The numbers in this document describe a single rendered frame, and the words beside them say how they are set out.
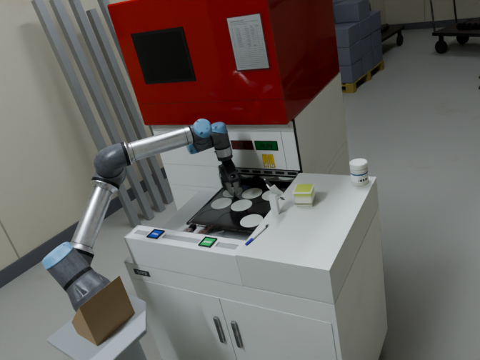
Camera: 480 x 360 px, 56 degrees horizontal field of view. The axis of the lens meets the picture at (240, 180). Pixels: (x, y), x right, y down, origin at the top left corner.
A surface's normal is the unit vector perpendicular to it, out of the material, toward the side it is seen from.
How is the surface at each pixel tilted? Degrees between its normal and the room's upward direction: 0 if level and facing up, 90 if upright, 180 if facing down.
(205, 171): 90
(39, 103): 90
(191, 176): 90
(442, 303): 0
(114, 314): 90
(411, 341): 0
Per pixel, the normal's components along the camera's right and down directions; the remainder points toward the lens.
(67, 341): -0.20, -0.87
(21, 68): 0.78, 0.13
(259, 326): -0.47, 0.48
